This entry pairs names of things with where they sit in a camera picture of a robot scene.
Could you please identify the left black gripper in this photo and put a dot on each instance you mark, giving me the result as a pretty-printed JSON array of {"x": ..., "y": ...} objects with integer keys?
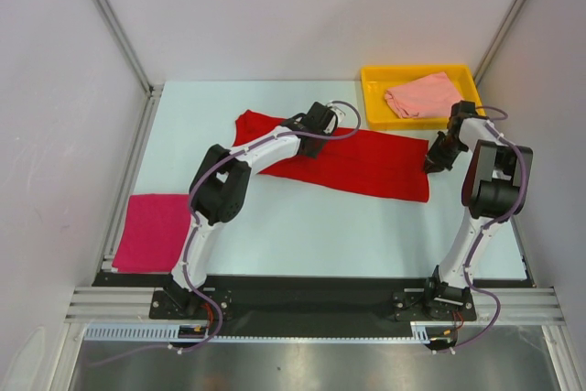
[{"x": 313, "y": 154}]

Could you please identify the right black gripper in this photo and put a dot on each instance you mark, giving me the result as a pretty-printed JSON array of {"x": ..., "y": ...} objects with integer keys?
[{"x": 435, "y": 161}]

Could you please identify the red t shirt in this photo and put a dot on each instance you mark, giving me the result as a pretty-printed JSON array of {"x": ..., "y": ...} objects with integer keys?
[{"x": 367, "y": 163}]

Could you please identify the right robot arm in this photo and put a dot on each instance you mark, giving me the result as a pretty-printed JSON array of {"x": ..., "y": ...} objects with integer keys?
[{"x": 493, "y": 191}]

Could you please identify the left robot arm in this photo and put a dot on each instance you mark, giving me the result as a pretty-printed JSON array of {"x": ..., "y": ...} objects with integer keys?
[{"x": 217, "y": 192}]

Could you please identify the pink t shirt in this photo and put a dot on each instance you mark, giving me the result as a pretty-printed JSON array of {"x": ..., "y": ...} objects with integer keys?
[{"x": 429, "y": 97}]

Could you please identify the yellow plastic bin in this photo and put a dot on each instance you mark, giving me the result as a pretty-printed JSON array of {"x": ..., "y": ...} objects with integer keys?
[{"x": 375, "y": 80}]

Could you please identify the folded magenta t shirt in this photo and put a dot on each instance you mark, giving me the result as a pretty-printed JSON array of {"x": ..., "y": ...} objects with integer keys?
[{"x": 156, "y": 226}]

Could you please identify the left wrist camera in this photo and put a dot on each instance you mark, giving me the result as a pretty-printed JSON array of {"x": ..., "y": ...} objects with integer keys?
[{"x": 337, "y": 110}]

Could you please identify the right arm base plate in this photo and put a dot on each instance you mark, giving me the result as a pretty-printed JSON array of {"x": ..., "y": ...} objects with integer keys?
[{"x": 416, "y": 305}]

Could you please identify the aluminium frame rail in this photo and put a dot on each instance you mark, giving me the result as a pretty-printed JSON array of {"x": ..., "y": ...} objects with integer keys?
[{"x": 519, "y": 306}]

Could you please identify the right cable duct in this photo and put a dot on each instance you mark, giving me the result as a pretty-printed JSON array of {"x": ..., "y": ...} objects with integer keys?
[{"x": 427, "y": 331}]

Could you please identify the cable duct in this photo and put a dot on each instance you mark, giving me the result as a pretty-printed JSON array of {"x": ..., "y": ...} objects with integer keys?
[
  {"x": 127, "y": 332},
  {"x": 427, "y": 331}
]

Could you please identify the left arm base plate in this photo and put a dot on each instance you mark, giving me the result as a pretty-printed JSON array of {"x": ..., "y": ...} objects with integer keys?
[{"x": 206, "y": 304}]

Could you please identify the right aluminium corner post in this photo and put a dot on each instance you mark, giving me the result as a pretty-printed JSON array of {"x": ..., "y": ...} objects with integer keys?
[{"x": 512, "y": 14}]

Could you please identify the aluminium corner post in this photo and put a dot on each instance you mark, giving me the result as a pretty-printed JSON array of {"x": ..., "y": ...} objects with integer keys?
[
  {"x": 124, "y": 44},
  {"x": 512, "y": 14}
]

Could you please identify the left cable duct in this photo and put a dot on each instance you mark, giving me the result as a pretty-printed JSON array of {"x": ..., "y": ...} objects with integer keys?
[{"x": 127, "y": 332}]

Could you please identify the left aluminium corner post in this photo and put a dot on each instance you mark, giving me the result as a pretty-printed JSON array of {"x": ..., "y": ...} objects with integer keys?
[{"x": 124, "y": 44}]

